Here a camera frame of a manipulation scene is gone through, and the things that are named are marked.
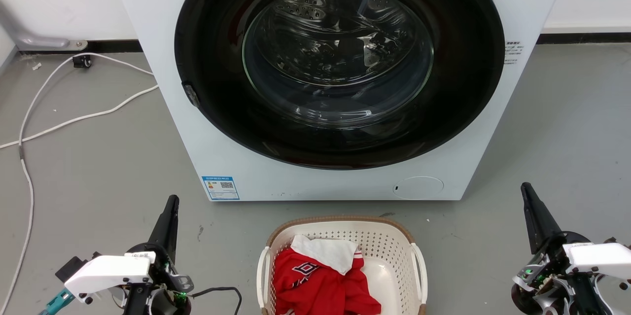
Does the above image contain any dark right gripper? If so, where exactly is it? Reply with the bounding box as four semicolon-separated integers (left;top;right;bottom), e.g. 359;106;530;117
511;181;606;315

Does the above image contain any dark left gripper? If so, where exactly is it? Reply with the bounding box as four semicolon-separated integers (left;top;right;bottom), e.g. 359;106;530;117
122;195;194;315

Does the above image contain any white perforated laundry basket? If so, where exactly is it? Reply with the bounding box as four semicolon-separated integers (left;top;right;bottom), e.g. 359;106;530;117
256;215;428;315

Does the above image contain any blue energy label sticker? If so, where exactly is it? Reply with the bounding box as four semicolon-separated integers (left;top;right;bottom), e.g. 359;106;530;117
202;175;240;201

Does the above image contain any round white filter cover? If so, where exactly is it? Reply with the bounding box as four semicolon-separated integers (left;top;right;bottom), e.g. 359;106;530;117
392;176;445;201

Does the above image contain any teal plastic connector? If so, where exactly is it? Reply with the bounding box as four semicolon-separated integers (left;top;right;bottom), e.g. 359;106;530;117
38;289;75;315

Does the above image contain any red sports shirt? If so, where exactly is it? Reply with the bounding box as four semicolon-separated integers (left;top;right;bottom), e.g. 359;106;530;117
273;248;382;315

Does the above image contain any white cloth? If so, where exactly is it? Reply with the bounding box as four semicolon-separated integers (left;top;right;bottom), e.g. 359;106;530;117
290;235;359;276

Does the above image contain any small printed text sticker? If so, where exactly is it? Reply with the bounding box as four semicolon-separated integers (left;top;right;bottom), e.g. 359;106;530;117
503;41;524;65

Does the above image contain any black round washer door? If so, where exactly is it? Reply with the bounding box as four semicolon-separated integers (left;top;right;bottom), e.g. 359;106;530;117
174;0;506;171

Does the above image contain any white front-load washing machine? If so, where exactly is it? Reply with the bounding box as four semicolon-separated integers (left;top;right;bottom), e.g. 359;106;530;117
106;0;575;202

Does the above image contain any steel washer drum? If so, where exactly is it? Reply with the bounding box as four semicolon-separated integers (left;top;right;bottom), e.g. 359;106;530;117
243;0;434;128

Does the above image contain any thin black left gripper cable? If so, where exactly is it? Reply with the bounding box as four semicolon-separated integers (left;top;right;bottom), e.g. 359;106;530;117
190;286;243;315

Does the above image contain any thin white cable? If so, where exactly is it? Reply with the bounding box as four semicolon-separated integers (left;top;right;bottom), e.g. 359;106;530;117
0;52;154;303

